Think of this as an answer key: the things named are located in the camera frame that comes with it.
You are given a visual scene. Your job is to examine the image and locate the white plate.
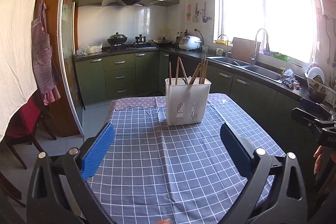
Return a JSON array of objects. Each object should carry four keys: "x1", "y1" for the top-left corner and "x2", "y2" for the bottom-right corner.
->
[{"x1": 307, "y1": 67, "x2": 325, "y2": 83}]

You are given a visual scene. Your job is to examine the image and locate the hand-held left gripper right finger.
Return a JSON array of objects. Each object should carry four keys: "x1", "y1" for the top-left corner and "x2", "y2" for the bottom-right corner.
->
[{"x1": 220, "y1": 122, "x2": 309, "y2": 224}]

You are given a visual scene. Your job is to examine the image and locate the kitchen window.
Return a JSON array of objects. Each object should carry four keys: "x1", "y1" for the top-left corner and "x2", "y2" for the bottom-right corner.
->
[{"x1": 213, "y1": 0, "x2": 319, "y2": 64}]

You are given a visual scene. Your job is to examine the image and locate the white hanging sheet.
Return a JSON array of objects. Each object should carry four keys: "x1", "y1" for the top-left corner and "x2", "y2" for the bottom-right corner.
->
[{"x1": 0, "y1": 0, "x2": 50, "y2": 143}]

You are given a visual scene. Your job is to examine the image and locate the dark stone countertop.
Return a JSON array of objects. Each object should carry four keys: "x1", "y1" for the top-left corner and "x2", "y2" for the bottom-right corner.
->
[{"x1": 73, "y1": 44, "x2": 336, "y2": 109}]

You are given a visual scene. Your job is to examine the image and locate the wooden cutting board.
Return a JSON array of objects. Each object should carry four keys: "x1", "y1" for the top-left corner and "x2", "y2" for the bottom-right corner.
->
[{"x1": 231, "y1": 37, "x2": 261, "y2": 60}]

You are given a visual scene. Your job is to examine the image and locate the green base kitchen cabinets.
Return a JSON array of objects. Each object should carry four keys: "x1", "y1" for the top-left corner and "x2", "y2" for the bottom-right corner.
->
[{"x1": 74, "y1": 50, "x2": 336, "y2": 135}]

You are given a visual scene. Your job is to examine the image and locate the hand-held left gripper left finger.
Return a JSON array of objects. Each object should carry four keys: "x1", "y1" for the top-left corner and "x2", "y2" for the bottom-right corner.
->
[{"x1": 26, "y1": 122, "x2": 118, "y2": 224}]

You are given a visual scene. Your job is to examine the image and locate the red wooden chair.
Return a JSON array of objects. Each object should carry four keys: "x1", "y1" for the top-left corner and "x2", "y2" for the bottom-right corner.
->
[{"x1": 4, "y1": 97, "x2": 57, "y2": 170}]

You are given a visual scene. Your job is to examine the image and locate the crumpled grey rag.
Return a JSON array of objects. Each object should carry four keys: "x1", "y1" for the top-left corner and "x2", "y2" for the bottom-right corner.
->
[{"x1": 281, "y1": 68, "x2": 302, "y2": 89}]

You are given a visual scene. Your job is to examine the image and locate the person's right hand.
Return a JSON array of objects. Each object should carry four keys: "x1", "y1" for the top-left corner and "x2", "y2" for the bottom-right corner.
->
[{"x1": 314, "y1": 145, "x2": 324, "y2": 175}]

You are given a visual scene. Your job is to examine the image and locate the white plastic utensil holder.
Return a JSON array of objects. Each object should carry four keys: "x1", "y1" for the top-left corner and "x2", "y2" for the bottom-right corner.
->
[{"x1": 165, "y1": 78, "x2": 212, "y2": 126}]

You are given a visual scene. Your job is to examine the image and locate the gas stove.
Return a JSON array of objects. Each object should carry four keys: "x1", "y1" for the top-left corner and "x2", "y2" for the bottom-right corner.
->
[{"x1": 106, "y1": 42, "x2": 158, "y2": 51}]

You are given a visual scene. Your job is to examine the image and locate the steel double sink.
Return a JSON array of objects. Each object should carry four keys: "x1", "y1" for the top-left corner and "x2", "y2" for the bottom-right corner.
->
[{"x1": 207, "y1": 56, "x2": 284, "y2": 81}]

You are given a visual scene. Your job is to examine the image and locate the bunch of wooden chopsticks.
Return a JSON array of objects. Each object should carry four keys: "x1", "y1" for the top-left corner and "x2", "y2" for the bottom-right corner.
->
[{"x1": 168, "y1": 56, "x2": 209, "y2": 85}]

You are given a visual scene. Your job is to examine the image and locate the checked purple apron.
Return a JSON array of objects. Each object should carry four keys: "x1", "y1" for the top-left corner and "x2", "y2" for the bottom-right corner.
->
[{"x1": 31, "y1": 0, "x2": 61, "y2": 106}]

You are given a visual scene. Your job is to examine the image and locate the green tray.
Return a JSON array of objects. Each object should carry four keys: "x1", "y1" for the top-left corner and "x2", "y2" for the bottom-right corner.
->
[{"x1": 273, "y1": 52, "x2": 290, "y2": 62}]

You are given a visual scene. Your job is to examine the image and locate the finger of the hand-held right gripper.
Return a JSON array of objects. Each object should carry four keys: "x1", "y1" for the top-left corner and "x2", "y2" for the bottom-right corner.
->
[
  {"x1": 299, "y1": 97, "x2": 332, "y2": 118},
  {"x1": 291, "y1": 107, "x2": 326, "y2": 134}
]

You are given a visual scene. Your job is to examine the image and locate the white rice cooker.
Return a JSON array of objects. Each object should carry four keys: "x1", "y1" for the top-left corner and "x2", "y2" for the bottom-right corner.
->
[{"x1": 178, "y1": 35, "x2": 202, "y2": 51}]

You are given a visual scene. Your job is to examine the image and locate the small steel faucet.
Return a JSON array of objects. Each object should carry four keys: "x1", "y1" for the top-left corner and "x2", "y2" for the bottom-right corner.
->
[{"x1": 218, "y1": 34, "x2": 231, "y2": 58}]

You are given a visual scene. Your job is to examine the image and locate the grey star-patterned cloth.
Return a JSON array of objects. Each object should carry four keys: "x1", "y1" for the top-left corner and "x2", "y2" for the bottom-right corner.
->
[{"x1": 109, "y1": 94, "x2": 234, "y2": 111}]

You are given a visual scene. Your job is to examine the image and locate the tall steel faucet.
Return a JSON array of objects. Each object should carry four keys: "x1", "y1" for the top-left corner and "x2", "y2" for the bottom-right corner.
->
[{"x1": 250, "y1": 28, "x2": 270, "y2": 66}]

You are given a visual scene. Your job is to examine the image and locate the sliding door frame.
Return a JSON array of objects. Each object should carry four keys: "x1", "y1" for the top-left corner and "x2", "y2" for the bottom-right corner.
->
[{"x1": 38, "y1": 0, "x2": 86, "y2": 136}]

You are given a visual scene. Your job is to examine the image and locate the dish rack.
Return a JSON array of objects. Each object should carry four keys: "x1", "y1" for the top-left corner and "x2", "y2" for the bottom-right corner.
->
[{"x1": 304, "y1": 72, "x2": 336, "y2": 106}]

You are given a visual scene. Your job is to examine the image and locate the metal bowl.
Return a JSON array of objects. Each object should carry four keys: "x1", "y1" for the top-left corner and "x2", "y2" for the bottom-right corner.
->
[{"x1": 307, "y1": 84, "x2": 327, "y2": 102}]

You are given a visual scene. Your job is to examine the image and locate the white plastic bag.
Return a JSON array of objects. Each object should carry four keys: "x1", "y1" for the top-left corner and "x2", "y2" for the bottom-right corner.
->
[{"x1": 76, "y1": 41, "x2": 103, "y2": 56}]

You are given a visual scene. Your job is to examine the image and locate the blue-grey checked tablecloth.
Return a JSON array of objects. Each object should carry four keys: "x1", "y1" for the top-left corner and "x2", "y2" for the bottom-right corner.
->
[{"x1": 87, "y1": 93, "x2": 286, "y2": 224}]

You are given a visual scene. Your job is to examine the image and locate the black wok with lid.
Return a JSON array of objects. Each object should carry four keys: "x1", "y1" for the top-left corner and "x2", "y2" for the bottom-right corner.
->
[{"x1": 107, "y1": 32, "x2": 128, "y2": 45}]

